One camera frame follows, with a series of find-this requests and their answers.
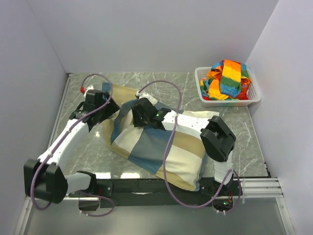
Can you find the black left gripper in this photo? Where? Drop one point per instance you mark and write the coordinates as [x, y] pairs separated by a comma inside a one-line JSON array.
[[111, 108]]

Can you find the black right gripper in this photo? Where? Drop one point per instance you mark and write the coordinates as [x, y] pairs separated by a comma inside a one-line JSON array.
[[136, 122]]

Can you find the blue beige white pillowcase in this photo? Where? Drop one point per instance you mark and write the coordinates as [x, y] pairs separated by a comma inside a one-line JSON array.
[[183, 166]]

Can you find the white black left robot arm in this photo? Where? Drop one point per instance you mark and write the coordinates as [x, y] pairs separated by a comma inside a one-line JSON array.
[[44, 178]]

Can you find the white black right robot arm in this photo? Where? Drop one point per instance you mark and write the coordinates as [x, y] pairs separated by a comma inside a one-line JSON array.
[[217, 138]]

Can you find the rainbow striped cloth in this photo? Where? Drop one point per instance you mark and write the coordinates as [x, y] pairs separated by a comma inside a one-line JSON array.
[[226, 80]]

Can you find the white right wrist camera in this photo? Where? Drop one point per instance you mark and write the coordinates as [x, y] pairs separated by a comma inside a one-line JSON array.
[[146, 95]]

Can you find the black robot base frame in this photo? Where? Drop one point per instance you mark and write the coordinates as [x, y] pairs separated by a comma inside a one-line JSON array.
[[155, 192]]

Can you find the aluminium rail frame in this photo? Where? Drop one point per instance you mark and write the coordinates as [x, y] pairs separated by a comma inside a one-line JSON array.
[[261, 188]]

